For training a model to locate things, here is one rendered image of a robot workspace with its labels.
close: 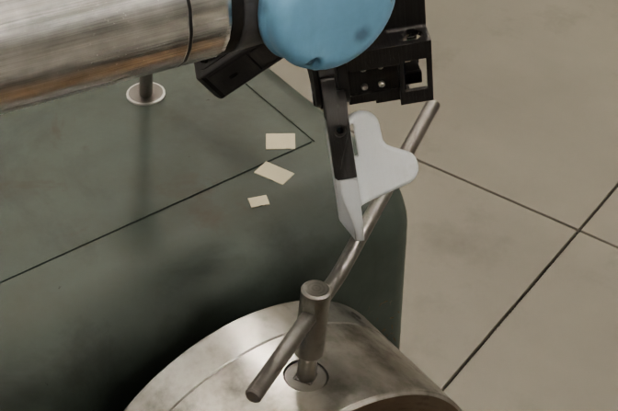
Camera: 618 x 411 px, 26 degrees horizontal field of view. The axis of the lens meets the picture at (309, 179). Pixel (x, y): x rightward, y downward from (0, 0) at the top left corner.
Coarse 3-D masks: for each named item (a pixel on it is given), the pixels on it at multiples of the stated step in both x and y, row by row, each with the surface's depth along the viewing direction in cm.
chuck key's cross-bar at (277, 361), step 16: (432, 112) 110; (416, 128) 109; (416, 144) 108; (368, 208) 103; (368, 224) 102; (352, 240) 101; (352, 256) 100; (336, 272) 99; (336, 288) 98; (304, 320) 95; (288, 336) 93; (304, 336) 94; (288, 352) 92; (272, 368) 90; (256, 384) 89; (256, 400) 89
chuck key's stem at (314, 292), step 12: (312, 288) 95; (324, 288) 95; (300, 300) 96; (312, 300) 94; (324, 300) 95; (300, 312) 96; (312, 312) 95; (324, 312) 95; (324, 324) 96; (312, 336) 96; (324, 336) 97; (300, 348) 97; (312, 348) 97; (324, 348) 98; (300, 360) 99; (312, 360) 98; (300, 372) 99; (312, 372) 99
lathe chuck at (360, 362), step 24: (336, 336) 105; (360, 336) 107; (240, 360) 101; (264, 360) 101; (336, 360) 102; (360, 360) 103; (384, 360) 105; (408, 360) 109; (216, 384) 100; (240, 384) 100; (336, 384) 100; (360, 384) 100; (384, 384) 101; (408, 384) 103; (432, 384) 106; (192, 408) 99; (216, 408) 99; (240, 408) 98; (264, 408) 98; (288, 408) 98; (312, 408) 98; (336, 408) 98; (360, 408) 99; (384, 408) 101; (408, 408) 103; (432, 408) 105; (456, 408) 108
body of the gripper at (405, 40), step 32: (416, 0) 88; (384, 32) 90; (416, 32) 90; (352, 64) 89; (384, 64) 90; (416, 64) 92; (320, 96) 90; (352, 96) 92; (384, 96) 93; (416, 96) 92
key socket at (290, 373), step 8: (288, 368) 101; (296, 368) 101; (320, 368) 101; (288, 376) 100; (320, 376) 100; (288, 384) 99; (296, 384) 99; (304, 384) 99; (312, 384) 100; (320, 384) 100
